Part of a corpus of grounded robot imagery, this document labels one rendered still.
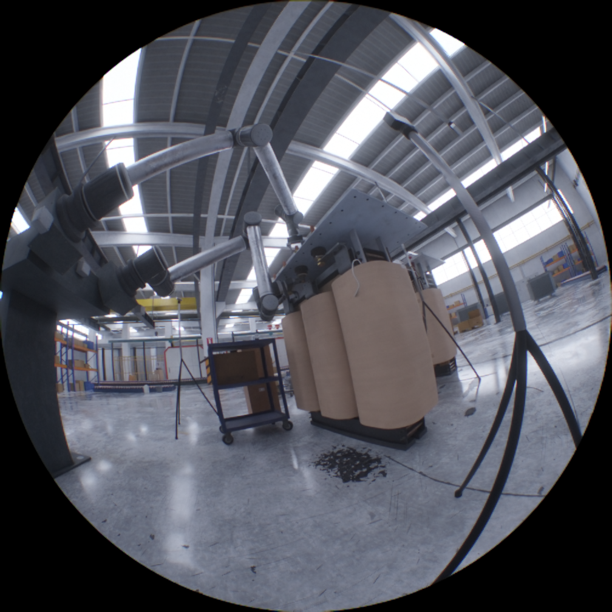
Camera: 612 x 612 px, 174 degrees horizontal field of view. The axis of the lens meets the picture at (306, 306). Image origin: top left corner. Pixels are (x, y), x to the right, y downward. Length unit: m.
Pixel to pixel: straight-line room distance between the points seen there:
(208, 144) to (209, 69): 8.31
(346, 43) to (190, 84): 6.77
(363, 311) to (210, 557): 1.26
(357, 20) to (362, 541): 5.10
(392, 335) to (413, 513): 0.80
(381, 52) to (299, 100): 7.05
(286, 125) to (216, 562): 5.01
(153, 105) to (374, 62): 9.05
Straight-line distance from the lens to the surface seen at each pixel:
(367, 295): 1.03
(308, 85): 4.27
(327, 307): 1.35
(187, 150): 1.34
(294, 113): 4.39
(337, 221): 1.19
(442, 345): 2.68
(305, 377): 1.71
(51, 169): 6.98
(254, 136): 1.26
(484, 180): 9.79
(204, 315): 11.93
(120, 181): 1.01
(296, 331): 1.72
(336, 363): 1.32
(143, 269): 1.48
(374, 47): 10.60
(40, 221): 0.92
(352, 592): 0.71
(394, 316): 1.02
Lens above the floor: 0.66
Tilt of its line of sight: 15 degrees up
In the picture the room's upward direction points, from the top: 11 degrees counter-clockwise
